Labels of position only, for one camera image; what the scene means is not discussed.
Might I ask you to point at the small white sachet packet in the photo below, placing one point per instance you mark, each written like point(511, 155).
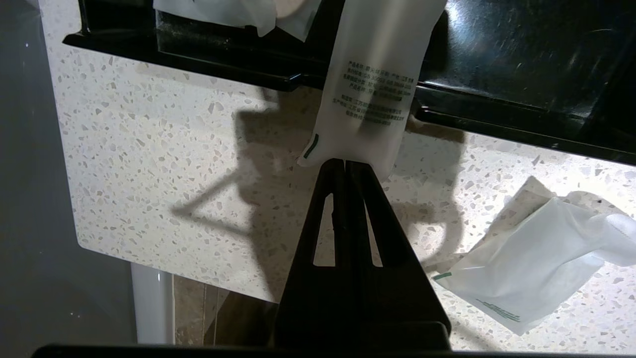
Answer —
point(536, 263)

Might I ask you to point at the long clear toothbrush pack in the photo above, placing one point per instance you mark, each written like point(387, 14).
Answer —
point(372, 89)
point(223, 12)

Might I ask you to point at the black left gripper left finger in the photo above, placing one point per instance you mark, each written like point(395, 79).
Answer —
point(313, 298)

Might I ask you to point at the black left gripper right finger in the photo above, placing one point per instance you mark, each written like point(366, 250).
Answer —
point(397, 298)

